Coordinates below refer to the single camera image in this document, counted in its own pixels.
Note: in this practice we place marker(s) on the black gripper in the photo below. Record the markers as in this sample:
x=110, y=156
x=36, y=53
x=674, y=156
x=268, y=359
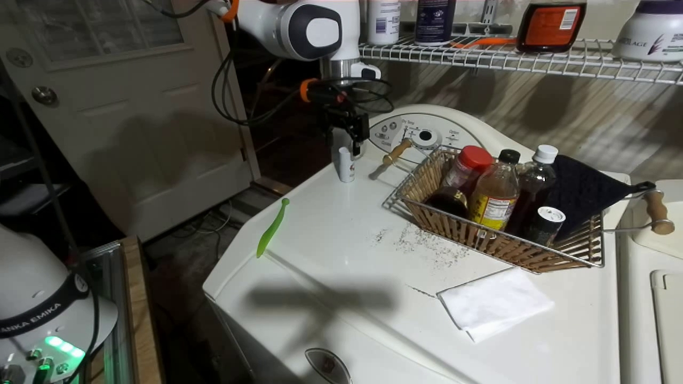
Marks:
x=348, y=114

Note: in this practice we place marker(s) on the white container bottle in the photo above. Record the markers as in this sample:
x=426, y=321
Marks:
x=347, y=170

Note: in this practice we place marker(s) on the woven wicker basket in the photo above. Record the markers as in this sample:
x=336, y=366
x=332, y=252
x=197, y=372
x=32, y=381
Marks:
x=498, y=245

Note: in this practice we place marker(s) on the white washing machine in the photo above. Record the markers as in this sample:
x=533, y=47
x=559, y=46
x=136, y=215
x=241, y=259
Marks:
x=342, y=241

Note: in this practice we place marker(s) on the green plastic strip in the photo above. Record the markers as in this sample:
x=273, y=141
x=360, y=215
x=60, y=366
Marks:
x=270, y=230

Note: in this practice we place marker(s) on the red lid jar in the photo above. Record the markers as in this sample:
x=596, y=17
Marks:
x=465, y=170

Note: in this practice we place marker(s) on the white labelled bottle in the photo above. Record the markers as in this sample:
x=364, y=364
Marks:
x=384, y=21

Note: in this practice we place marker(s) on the yellow label amber bottle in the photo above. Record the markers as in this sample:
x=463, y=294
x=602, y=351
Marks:
x=493, y=194

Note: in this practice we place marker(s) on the dark blue bottle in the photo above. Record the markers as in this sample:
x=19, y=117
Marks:
x=433, y=17

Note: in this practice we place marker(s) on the white panel door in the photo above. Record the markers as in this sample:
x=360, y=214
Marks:
x=163, y=141

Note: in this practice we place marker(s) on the dark bottle with white cap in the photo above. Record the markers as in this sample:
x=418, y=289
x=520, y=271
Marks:
x=533, y=184

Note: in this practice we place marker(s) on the white paper sheet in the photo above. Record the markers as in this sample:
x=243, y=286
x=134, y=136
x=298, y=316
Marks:
x=493, y=302

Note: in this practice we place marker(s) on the orange box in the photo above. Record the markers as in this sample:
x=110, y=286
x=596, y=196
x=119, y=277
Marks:
x=551, y=25

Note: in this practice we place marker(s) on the black cloth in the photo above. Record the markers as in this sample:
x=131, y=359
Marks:
x=587, y=188

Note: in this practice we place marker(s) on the wooden board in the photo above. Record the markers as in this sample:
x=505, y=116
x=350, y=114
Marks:
x=139, y=312

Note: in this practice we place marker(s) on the metal door knob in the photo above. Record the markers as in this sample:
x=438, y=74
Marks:
x=46, y=95

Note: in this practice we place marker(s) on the white tub with purple lid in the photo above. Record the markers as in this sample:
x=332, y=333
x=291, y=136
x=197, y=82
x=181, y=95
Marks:
x=652, y=39

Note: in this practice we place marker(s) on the white neighbouring appliance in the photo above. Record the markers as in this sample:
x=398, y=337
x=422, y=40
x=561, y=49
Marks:
x=641, y=298

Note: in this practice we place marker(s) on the white dome with black band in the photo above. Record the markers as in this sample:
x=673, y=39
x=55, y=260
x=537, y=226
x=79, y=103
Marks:
x=34, y=285

